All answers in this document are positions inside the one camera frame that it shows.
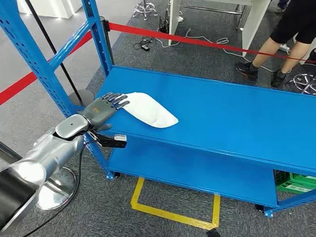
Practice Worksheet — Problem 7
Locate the green plastic crate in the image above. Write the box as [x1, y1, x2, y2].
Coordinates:
[274, 170, 316, 196]

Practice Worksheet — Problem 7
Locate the chrome stanchion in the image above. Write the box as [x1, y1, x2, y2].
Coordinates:
[0, 141, 77, 211]

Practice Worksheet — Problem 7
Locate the white display platform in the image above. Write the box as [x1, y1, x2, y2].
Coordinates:
[17, 0, 83, 19]

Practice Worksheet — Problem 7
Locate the person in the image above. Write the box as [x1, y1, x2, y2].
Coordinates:
[235, 0, 316, 88]
[275, 0, 291, 14]

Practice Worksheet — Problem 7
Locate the white floor cable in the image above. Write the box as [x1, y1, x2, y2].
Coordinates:
[155, 28, 292, 73]

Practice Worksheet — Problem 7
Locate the black wifi router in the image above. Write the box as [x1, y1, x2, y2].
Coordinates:
[158, 14, 170, 34]

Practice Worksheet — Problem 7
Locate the black power adapter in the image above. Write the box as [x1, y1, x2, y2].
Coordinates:
[133, 37, 154, 52]

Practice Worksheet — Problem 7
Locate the white desk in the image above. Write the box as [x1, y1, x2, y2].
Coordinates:
[168, 0, 272, 57]

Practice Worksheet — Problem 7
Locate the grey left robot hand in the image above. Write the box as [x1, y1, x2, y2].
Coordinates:
[83, 92, 130, 132]

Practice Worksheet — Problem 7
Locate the blue metal shelf rack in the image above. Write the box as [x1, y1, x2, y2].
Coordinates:
[0, 0, 316, 218]

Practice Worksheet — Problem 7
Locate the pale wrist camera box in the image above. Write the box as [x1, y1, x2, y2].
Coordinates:
[98, 133, 127, 149]

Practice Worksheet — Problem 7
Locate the red barrier belt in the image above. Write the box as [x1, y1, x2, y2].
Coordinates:
[0, 30, 94, 107]
[108, 22, 316, 65]

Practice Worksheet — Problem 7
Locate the black seat chrome stool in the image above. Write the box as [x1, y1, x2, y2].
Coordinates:
[132, 0, 158, 21]
[286, 48, 316, 95]

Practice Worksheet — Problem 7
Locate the white plastic car part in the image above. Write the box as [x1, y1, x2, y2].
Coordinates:
[122, 92, 179, 129]

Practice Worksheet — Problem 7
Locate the black pole grey base stanchion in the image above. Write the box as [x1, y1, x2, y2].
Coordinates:
[24, 0, 95, 109]

